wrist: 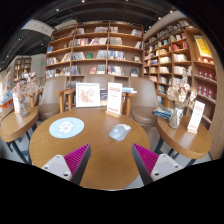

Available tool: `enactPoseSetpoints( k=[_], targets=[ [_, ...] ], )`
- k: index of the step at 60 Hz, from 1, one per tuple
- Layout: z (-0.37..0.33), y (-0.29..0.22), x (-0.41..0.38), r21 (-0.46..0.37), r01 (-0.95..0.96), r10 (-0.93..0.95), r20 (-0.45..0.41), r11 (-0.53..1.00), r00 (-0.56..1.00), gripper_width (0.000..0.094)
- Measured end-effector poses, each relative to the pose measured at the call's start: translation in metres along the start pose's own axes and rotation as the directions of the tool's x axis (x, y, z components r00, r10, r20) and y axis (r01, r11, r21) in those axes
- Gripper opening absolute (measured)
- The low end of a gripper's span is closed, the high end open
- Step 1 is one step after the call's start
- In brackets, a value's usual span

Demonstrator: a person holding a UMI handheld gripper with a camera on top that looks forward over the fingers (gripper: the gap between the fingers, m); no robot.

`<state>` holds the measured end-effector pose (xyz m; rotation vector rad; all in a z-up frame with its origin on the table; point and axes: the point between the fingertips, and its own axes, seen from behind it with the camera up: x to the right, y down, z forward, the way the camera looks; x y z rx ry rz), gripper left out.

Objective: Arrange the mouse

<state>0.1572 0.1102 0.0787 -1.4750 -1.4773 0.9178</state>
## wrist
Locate white hanging ceiling sign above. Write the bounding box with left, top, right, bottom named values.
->
left=21, top=18, right=56, bottom=38

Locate small white table sign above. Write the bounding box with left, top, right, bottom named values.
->
left=12, top=92, right=21, bottom=114

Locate round wooden side table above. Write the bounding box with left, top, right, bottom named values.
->
left=0, top=106, right=40, bottom=164
left=154, top=114, right=213, bottom=168

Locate distant wooden bookshelf unit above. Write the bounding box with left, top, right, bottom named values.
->
left=13, top=55, right=33, bottom=83

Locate dark covered book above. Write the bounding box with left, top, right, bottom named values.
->
left=99, top=88, right=109, bottom=107

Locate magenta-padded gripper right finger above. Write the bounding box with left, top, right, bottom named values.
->
left=131, top=143, right=184, bottom=186

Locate brown padded wooden armchair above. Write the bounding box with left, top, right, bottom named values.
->
left=128, top=77, right=168, bottom=128
left=63, top=73, right=133, bottom=118
left=33, top=75, right=69, bottom=122

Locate tall wooden bookshelf unit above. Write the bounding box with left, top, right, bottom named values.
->
left=143, top=19, right=218, bottom=131

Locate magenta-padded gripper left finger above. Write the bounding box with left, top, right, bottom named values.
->
left=40, top=143, right=92, bottom=186

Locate white framed pink floral picture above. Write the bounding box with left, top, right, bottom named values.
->
left=75, top=82, right=102, bottom=109

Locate grey computer mouse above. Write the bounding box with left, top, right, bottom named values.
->
left=108, top=123, right=132, bottom=142

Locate white sign in wooden stand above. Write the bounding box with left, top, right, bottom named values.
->
left=105, top=81, right=124, bottom=119

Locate small white and red sign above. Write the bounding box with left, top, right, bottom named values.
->
left=186, top=99, right=206, bottom=135

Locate stack of books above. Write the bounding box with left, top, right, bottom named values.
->
left=152, top=105, right=174, bottom=121

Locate round light blue mouse pad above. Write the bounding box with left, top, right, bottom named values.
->
left=48, top=116, right=85, bottom=139

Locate glass vase with beige flowers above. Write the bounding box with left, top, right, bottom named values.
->
left=165, top=66, right=198, bottom=130

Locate wide wooden bookshelf unit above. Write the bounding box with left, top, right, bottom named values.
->
left=44, top=20, right=145, bottom=89

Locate glass vase with pink flowers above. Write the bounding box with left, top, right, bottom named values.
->
left=11, top=79, right=41, bottom=118

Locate light blue book stack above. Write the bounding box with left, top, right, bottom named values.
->
left=121, top=86, right=138, bottom=95

